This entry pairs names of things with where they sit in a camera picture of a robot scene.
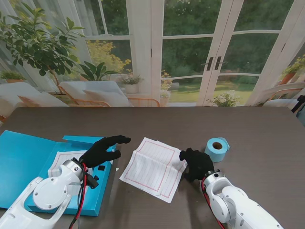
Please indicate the blue label roll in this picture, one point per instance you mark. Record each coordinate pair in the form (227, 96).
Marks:
(214, 155)

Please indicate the white peeled label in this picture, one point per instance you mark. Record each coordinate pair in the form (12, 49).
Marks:
(112, 161)

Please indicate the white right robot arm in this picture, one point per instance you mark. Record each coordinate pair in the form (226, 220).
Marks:
(233, 202)

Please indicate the printed garden window backdrop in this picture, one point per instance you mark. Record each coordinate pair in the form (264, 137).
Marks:
(186, 47)

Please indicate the black stand equipment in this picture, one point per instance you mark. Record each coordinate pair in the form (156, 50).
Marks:
(299, 105)

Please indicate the blue file box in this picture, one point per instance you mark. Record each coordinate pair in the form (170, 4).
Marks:
(23, 152)

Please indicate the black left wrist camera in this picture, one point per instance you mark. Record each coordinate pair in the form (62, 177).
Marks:
(92, 181)

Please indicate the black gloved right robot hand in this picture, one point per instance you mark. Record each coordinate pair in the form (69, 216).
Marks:
(199, 164)

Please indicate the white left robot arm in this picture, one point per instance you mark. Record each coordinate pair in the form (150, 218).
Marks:
(50, 193)

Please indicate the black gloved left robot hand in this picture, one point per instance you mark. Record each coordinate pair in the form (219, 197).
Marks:
(100, 152)

